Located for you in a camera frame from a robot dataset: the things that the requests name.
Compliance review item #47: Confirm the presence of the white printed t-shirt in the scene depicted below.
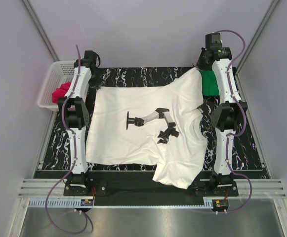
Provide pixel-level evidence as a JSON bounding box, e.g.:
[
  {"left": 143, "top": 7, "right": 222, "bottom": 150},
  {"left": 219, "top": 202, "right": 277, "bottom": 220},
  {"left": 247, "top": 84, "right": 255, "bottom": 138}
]
[{"left": 86, "top": 68, "right": 207, "bottom": 189}]

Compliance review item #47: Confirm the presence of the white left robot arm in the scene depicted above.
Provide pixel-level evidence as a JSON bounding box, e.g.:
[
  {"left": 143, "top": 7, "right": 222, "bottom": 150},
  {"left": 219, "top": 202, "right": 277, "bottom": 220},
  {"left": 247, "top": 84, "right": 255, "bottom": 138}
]
[{"left": 58, "top": 50, "right": 100, "bottom": 188}]

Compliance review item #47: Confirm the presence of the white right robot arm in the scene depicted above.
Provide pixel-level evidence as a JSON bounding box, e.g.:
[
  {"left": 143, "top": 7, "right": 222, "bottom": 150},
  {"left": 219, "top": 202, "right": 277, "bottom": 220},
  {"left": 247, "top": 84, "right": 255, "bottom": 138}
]
[{"left": 196, "top": 31, "right": 247, "bottom": 192}]

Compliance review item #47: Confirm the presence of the white plastic basket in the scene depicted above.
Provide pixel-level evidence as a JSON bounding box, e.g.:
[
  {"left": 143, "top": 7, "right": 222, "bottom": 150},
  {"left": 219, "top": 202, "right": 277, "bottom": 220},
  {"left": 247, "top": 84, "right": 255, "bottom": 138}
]
[{"left": 37, "top": 60, "right": 75, "bottom": 112}]

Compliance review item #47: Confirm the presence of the folded green t-shirt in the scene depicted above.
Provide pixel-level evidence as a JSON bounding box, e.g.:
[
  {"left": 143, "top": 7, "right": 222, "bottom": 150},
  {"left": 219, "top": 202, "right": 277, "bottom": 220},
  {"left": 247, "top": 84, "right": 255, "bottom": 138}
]
[{"left": 200, "top": 71, "right": 219, "bottom": 96}]

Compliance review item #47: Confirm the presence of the crumpled pink t-shirt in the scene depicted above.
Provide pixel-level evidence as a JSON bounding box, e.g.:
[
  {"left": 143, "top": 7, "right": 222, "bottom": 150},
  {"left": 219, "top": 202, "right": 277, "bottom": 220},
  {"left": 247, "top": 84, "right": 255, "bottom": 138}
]
[{"left": 52, "top": 82, "right": 71, "bottom": 104}]

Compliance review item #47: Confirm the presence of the left controller board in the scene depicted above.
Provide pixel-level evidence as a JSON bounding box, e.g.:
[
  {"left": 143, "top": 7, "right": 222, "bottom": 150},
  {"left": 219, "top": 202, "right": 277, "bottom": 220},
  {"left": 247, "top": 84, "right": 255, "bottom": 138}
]
[{"left": 81, "top": 199, "right": 94, "bottom": 206}]

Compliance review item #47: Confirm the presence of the controller board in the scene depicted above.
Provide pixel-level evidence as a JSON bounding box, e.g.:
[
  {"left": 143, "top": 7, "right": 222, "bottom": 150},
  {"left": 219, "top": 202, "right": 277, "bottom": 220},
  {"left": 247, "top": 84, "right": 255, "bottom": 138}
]
[
  {"left": 213, "top": 199, "right": 229, "bottom": 209},
  {"left": 81, "top": 199, "right": 94, "bottom": 206}
]

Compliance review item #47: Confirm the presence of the right controller board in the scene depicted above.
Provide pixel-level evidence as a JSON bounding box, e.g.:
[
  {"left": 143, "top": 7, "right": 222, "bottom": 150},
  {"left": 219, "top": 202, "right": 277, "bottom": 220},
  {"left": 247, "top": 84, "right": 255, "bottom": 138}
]
[{"left": 213, "top": 199, "right": 229, "bottom": 209}]

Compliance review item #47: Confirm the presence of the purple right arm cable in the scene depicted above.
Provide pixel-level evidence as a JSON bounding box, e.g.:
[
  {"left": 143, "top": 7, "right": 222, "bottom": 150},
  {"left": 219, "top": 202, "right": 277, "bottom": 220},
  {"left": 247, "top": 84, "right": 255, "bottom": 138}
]
[{"left": 190, "top": 29, "right": 254, "bottom": 214}]

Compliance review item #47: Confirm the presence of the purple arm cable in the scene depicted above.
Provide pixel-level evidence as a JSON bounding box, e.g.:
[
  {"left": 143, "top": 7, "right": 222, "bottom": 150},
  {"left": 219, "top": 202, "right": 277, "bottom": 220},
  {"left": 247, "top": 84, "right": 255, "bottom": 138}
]
[
  {"left": 45, "top": 44, "right": 94, "bottom": 235},
  {"left": 190, "top": 29, "right": 254, "bottom": 214}
]

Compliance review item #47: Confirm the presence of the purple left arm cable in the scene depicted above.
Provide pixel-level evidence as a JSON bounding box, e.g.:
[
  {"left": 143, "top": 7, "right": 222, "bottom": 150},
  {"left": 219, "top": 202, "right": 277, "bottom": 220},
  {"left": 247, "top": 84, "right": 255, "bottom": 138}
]
[{"left": 45, "top": 44, "right": 94, "bottom": 235}]

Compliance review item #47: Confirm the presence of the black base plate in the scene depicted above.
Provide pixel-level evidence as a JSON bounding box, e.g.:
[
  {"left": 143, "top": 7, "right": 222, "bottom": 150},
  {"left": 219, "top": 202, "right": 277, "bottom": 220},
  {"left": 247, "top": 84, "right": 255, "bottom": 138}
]
[{"left": 64, "top": 171, "right": 239, "bottom": 207}]

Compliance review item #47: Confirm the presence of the aluminium rail frame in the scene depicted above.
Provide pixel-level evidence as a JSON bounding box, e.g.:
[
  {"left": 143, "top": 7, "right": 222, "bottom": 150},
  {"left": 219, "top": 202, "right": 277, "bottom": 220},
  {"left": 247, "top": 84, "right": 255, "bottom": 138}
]
[{"left": 9, "top": 179, "right": 287, "bottom": 237}]

